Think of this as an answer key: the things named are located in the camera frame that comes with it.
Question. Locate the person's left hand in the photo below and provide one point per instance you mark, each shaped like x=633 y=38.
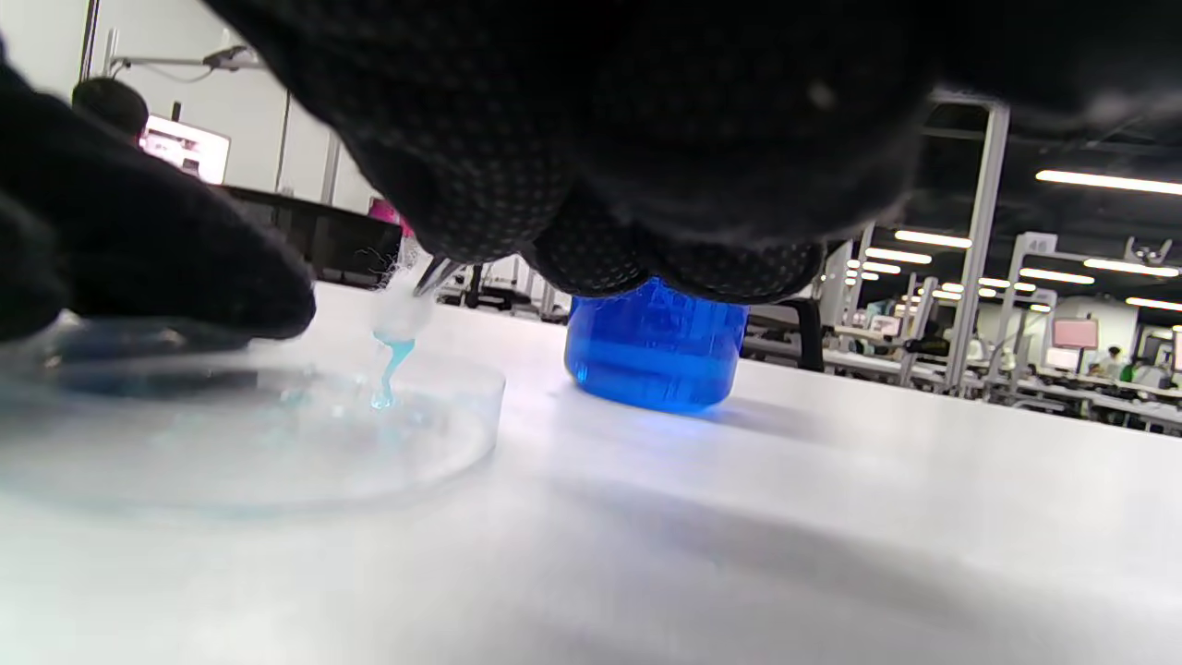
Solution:
x=138 y=240

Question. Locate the person's right hand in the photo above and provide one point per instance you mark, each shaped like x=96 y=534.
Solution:
x=693 y=111

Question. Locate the clear culture dish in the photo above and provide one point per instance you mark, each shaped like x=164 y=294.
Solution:
x=231 y=453

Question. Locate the beaker of blue dye solution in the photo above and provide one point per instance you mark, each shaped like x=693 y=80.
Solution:
x=656 y=360

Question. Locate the white cotton tuft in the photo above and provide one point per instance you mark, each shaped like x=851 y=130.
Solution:
x=399 y=314

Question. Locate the metal tweezers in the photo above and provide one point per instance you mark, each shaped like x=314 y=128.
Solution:
x=434 y=275

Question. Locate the lit monitor screen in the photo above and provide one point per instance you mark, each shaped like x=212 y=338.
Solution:
x=185 y=148

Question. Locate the black chair back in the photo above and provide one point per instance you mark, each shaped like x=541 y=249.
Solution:
x=805 y=332

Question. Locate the row of ceiling light strips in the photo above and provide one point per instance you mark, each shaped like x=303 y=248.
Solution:
x=933 y=239

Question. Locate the pink monitor screen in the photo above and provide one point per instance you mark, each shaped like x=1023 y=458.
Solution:
x=1076 y=333

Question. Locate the row of white workbenches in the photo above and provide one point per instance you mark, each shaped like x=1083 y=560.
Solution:
x=1080 y=397

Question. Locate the white metal frame post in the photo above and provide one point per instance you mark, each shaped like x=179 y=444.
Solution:
x=979 y=231

